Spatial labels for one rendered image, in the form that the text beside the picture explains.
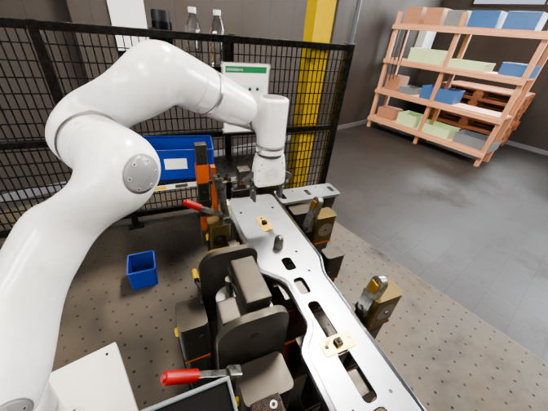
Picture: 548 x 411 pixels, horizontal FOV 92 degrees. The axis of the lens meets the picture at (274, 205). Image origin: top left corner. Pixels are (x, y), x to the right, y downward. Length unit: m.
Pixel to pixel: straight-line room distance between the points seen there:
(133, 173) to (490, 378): 1.20
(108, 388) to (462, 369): 1.09
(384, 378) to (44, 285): 0.64
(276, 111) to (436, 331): 0.98
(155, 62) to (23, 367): 0.48
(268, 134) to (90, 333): 0.87
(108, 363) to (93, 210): 0.65
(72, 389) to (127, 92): 0.80
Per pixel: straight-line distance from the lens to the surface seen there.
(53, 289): 0.53
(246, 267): 0.55
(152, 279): 1.18
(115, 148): 0.41
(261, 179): 0.82
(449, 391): 1.15
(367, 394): 0.69
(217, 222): 0.88
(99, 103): 0.53
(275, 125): 0.75
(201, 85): 0.53
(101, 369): 1.02
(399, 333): 1.18
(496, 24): 5.39
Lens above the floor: 1.59
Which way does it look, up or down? 34 degrees down
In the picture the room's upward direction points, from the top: 6 degrees clockwise
